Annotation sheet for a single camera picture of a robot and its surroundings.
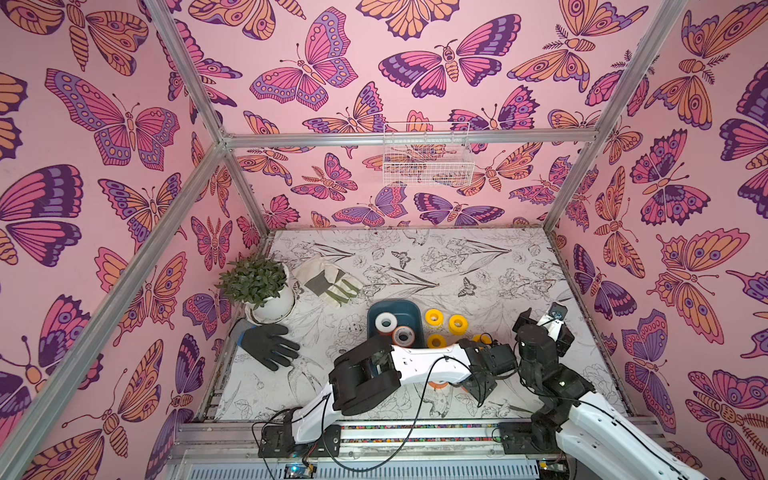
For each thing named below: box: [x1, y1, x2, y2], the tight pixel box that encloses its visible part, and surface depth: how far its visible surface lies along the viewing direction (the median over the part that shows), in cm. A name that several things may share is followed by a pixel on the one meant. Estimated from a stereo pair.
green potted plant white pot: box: [214, 251, 296, 325], surface depth 84 cm
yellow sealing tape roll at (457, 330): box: [448, 314, 469, 335], surface depth 94 cm
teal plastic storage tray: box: [367, 299, 426, 348], surface depth 95 cm
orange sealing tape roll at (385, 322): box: [374, 312, 398, 333], surface depth 94 cm
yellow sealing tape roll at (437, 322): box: [425, 308, 444, 327], surface depth 96 cm
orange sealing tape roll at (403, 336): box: [392, 326, 416, 347], surface depth 92 cm
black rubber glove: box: [229, 319, 300, 371], surface depth 90 cm
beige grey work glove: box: [291, 254, 363, 308], surface depth 106 cm
